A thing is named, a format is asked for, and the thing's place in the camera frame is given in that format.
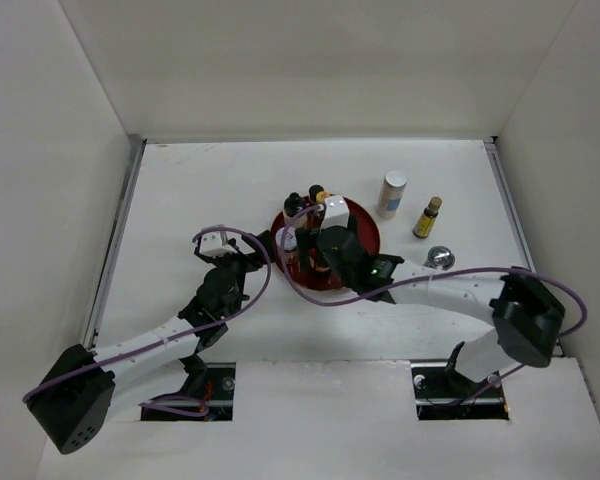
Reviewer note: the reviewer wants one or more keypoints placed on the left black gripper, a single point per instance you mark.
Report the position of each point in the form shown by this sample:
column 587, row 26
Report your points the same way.
column 259, row 250

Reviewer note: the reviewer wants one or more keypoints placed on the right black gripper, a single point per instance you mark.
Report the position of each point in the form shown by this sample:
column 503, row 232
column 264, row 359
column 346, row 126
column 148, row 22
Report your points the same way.
column 307, row 239

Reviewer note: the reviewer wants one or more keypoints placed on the yellow cap chili sauce bottle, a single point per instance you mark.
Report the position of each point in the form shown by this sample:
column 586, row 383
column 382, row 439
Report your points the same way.
column 320, row 197

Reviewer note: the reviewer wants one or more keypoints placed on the red lid sauce jar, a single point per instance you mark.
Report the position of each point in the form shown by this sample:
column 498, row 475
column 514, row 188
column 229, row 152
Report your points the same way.
column 322, row 277

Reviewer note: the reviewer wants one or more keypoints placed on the grey lid paste jar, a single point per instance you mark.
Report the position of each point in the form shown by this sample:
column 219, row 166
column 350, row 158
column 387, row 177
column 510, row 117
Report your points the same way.
column 287, row 248

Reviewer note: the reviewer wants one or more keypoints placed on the black cap cumin spice bottle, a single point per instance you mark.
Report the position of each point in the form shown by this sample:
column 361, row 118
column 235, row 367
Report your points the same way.
column 314, row 191

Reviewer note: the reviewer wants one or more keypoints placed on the black cap white-powder bottle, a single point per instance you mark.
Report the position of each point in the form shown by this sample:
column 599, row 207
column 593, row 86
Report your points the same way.
column 292, row 205

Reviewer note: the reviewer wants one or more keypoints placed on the white cylinder spice shaker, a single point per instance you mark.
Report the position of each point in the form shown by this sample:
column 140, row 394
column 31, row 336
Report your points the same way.
column 391, row 193

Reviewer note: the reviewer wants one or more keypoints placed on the silver top salt shaker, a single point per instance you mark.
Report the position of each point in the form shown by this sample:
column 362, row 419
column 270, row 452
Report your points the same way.
column 440, row 258

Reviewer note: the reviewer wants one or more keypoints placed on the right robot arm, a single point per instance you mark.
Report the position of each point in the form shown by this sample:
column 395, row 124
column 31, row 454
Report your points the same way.
column 523, row 315

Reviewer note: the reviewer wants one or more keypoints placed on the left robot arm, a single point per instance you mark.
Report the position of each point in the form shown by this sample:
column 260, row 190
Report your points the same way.
column 86, row 387

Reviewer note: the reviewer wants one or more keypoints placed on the red round tray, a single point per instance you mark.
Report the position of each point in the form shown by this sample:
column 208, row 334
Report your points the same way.
column 368, row 234

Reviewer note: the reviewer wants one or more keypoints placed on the small brown yellow-label bottle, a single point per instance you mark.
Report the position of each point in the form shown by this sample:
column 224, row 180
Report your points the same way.
column 425, row 223

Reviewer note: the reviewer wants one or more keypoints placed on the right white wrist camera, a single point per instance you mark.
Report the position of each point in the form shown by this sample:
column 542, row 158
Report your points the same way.
column 336, row 213

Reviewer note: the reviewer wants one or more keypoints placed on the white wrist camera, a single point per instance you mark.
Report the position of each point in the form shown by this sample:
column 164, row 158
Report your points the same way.
column 336, row 213
column 215, row 243

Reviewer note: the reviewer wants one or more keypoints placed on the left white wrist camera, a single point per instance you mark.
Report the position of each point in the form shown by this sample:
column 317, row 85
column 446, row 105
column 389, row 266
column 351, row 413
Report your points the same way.
column 215, row 243

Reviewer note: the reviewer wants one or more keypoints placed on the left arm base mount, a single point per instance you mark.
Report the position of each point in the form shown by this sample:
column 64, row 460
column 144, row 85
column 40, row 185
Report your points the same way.
column 207, row 395

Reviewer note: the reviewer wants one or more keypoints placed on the left aluminium frame rail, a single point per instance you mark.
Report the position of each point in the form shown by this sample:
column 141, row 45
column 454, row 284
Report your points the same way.
column 96, row 310

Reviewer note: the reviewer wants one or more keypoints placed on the aluminium frame rail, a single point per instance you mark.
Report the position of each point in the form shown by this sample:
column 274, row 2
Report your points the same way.
column 96, row 310
column 505, row 192

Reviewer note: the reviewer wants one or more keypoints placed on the right aluminium frame rail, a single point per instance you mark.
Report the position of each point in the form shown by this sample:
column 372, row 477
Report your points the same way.
column 505, row 192

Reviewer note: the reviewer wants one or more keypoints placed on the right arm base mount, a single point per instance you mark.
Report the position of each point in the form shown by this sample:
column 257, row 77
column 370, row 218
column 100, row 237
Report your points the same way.
column 443, row 395

